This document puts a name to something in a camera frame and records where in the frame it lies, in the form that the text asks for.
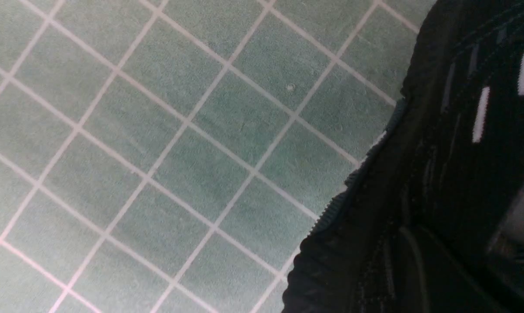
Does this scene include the green checked floor cloth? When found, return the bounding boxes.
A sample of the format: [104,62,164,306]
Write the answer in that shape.
[0,0,434,313]

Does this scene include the black knit sneaker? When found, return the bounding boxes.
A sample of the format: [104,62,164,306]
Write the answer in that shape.
[282,0,524,313]

